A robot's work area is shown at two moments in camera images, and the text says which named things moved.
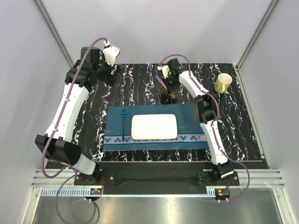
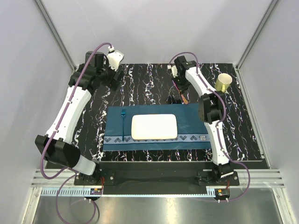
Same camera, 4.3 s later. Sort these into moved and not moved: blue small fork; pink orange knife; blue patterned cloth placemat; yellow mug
Moved: pink orange knife
Not moved: blue small fork; blue patterned cloth placemat; yellow mug
